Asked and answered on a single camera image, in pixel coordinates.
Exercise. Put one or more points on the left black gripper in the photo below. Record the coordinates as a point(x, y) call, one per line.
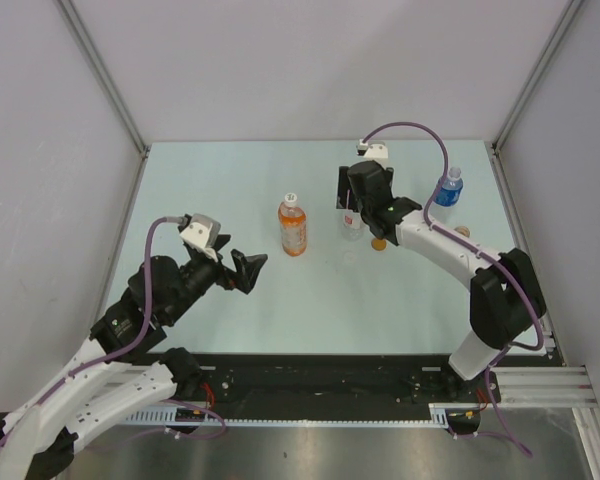
point(248, 267)

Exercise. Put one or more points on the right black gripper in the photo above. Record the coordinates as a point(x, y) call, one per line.
point(343, 187)

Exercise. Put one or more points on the clear water bottle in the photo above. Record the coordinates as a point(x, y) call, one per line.
point(352, 227)

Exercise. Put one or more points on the orange drink bottle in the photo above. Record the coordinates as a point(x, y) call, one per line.
point(293, 225)

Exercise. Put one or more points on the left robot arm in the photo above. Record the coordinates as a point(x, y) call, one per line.
point(40, 439)

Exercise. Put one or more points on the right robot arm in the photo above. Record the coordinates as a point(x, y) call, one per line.
point(505, 299)

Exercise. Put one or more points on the orange bottle cap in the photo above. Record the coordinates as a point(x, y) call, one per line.
point(378, 244)

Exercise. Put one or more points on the blue drink bottle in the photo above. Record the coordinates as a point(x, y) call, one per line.
point(451, 188)

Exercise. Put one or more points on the orange juice bottle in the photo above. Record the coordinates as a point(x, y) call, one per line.
point(465, 231)

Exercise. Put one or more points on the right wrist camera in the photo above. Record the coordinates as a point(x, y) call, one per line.
point(374, 151)

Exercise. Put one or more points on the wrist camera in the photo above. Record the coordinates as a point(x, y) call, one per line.
point(374, 151)
point(199, 233)

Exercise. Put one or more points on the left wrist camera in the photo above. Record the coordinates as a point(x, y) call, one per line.
point(199, 233)

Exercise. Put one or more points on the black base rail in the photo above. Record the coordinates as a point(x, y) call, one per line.
point(330, 388)

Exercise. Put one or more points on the right aluminium frame post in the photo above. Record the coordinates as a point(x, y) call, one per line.
point(540, 69)

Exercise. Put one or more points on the aluminium frame post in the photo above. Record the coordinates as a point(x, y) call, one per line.
point(95, 61)
point(540, 69)

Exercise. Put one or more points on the left aluminium frame post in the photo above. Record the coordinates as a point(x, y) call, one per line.
point(95, 61)

